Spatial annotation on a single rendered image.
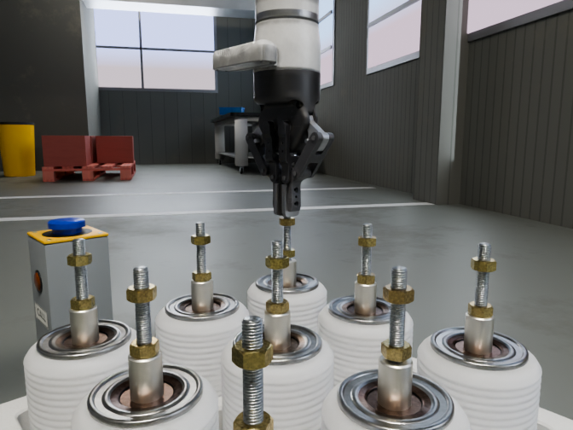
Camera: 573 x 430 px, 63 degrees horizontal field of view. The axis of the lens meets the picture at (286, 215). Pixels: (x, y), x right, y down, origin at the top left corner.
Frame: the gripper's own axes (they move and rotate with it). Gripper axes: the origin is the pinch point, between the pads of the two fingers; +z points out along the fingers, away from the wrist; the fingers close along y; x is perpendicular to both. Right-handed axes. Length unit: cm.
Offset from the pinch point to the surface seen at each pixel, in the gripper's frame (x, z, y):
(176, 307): 14.1, 10.0, 0.9
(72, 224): 19.4, 2.8, 15.0
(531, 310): -84, 35, 2
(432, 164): -241, 9, 126
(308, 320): 0.8, 13.3, -4.6
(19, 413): 28.2, 17.6, 4.6
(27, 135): -103, -11, 561
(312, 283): -2.0, 10.0, -2.5
